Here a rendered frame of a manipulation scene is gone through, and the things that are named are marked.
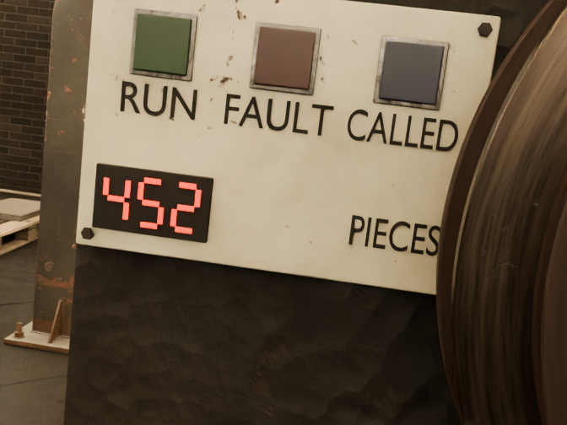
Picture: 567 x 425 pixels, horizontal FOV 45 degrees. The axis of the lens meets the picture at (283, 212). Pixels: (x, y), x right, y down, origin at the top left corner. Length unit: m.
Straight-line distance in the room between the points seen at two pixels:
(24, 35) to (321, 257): 6.82
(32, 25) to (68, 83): 4.09
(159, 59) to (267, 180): 0.10
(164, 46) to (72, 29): 2.66
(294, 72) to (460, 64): 0.10
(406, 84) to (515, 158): 0.14
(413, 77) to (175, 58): 0.15
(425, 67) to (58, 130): 2.76
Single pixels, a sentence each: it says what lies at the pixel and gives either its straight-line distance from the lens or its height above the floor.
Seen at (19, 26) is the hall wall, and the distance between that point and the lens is 7.24.
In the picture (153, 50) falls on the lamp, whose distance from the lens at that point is 0.46.
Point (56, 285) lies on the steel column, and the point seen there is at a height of 0.26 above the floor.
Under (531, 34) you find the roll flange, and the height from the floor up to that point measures 1.22.
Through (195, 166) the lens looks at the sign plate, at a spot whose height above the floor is 1.12.
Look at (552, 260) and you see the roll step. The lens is 0.31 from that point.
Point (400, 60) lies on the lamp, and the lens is 0.44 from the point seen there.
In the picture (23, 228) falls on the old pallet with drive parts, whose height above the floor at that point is 0.13.
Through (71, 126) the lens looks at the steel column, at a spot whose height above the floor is 0.97.
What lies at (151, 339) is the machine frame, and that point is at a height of 0.99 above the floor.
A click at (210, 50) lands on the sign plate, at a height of 1.20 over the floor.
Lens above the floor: 1.17
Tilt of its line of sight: 9 degrees down
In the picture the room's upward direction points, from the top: 7 degrees clockwise
